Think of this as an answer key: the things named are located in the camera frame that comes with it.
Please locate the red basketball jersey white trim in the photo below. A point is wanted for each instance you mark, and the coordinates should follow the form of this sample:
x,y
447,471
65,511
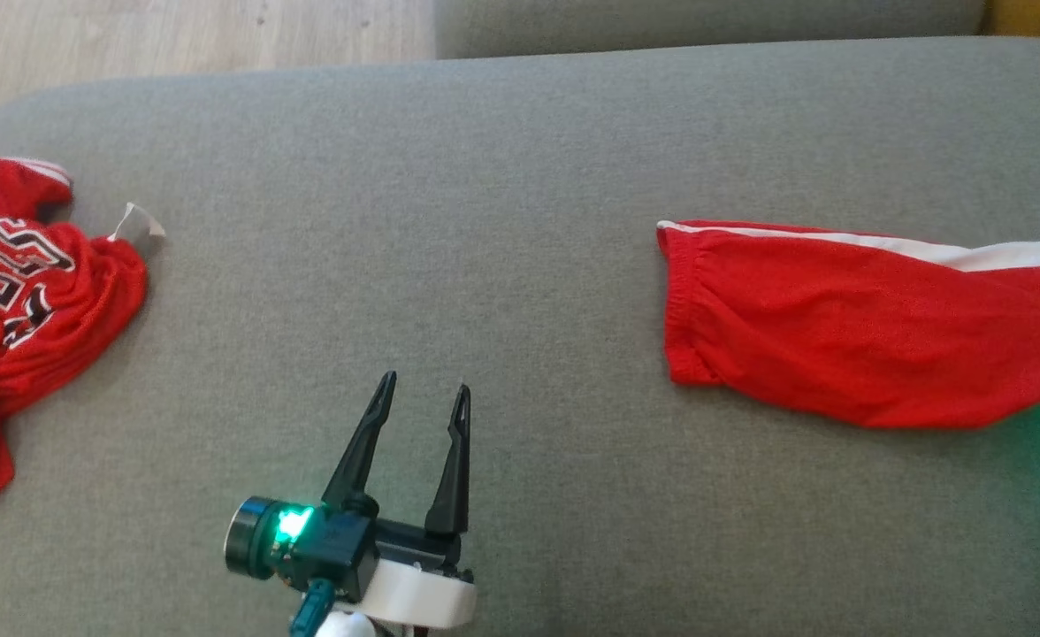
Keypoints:
x,y
42,336

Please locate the yellow sofa back cushion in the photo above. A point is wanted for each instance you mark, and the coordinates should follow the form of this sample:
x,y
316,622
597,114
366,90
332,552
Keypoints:
x,y
1037,16

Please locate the grey sofa cushion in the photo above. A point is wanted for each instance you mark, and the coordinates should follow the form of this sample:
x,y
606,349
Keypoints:
x,y
502,221

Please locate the dark left gripper body white band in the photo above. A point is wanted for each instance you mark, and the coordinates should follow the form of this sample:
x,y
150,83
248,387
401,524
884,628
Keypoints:
x,y
396,575

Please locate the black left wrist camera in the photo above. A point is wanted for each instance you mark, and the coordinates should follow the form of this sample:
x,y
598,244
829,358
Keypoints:
x,y
259,540

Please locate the red shorts white side stripe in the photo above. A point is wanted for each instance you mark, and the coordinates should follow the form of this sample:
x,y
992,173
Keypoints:
x,y
838,336

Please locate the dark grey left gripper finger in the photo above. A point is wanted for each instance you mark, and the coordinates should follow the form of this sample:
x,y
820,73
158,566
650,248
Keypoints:
x,y
454,469
359,451

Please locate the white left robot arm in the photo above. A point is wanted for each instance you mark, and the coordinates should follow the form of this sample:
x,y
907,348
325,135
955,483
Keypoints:
x,y
347,625

